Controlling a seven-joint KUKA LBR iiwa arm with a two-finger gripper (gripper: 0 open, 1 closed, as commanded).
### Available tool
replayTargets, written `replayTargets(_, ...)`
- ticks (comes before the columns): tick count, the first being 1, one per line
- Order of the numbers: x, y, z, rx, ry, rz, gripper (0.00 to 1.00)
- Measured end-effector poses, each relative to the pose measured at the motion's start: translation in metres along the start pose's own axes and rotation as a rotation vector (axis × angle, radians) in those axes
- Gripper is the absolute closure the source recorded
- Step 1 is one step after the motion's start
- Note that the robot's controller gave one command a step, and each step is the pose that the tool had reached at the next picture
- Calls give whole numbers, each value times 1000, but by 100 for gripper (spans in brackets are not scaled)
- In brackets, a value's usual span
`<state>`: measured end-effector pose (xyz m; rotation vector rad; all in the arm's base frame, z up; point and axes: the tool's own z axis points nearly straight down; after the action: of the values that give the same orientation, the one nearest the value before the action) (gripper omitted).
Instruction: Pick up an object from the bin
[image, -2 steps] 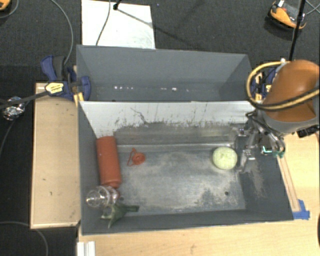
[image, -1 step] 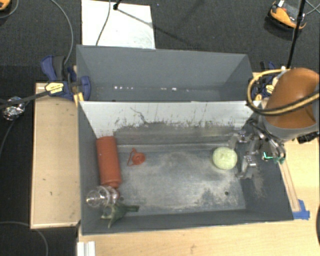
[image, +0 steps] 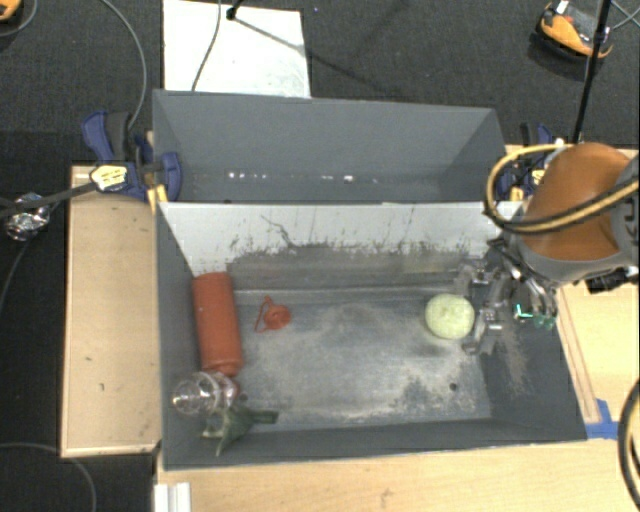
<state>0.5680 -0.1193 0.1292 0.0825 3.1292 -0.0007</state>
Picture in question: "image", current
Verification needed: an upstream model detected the pale grey metal gripper finger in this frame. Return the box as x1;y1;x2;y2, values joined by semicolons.
460;307;504;357
453;261;490;302

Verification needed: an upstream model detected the pale green ball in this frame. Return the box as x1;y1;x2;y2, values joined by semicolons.
424;292;476;341

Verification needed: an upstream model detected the grey metal bin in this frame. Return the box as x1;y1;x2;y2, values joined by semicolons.
150;89;589;472

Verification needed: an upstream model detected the red-brown flat block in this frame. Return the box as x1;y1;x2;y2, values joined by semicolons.
191;271;246;378

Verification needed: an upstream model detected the dark green toy leaf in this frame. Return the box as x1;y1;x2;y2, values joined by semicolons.
201;403;280;457

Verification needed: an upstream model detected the clear glass thing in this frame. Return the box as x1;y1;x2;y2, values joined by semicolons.
171;370;241;417

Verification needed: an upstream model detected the pale wood flat board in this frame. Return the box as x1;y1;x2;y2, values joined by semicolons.
59;164;164;459

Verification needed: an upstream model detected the black cylinder on white bracket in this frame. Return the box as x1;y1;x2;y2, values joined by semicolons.
582;265;640;295

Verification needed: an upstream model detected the red plastic ring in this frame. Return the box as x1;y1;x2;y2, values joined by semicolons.
252;295;293;334

